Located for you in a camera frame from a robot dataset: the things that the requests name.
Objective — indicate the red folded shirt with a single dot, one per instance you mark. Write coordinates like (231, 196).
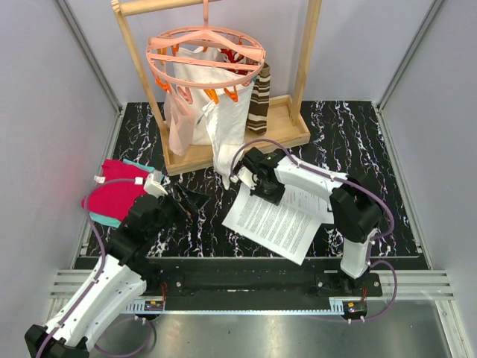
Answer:
(112, 194)

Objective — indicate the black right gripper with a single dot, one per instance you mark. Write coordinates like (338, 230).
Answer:
(276, 199)

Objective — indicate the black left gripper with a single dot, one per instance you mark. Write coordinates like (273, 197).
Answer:
(193, 201)

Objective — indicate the red white patterned cloth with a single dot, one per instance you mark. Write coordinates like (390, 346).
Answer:
(229, 56)

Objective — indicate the brown striped sock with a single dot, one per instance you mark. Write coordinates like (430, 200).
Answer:
(259, 102)

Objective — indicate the white signature form sheet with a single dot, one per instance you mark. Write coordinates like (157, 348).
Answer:
(309, 203)

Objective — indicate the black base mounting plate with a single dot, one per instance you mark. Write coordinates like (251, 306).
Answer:
(246, 285)

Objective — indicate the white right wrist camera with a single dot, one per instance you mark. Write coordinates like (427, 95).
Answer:
(243, 175)

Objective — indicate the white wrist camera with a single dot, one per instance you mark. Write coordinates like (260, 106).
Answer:
(152, 185)
(243, 175)

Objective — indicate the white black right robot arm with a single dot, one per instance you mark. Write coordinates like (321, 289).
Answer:
(356, 211)

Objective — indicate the white hanging towel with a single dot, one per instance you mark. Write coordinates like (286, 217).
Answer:
(220, 125)

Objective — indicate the wooden drying rack frame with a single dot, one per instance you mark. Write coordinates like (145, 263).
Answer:
(285, 124)

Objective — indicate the pink hanging cloth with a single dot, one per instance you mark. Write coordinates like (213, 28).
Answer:
(180, 119)

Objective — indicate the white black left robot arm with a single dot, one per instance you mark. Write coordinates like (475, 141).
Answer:
(123, 273)

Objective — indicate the teal folded cloth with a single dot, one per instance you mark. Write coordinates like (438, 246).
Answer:
(108, 220)

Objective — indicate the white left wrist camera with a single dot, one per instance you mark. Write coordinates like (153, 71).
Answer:
(152, 185)

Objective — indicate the aluminium frame rail left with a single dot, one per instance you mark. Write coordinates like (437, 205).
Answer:
(79, 37)

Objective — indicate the pink round clip hanger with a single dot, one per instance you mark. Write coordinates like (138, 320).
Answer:
(164, 49)

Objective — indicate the white printed text sheet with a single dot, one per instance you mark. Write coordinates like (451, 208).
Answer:
(280, 228)

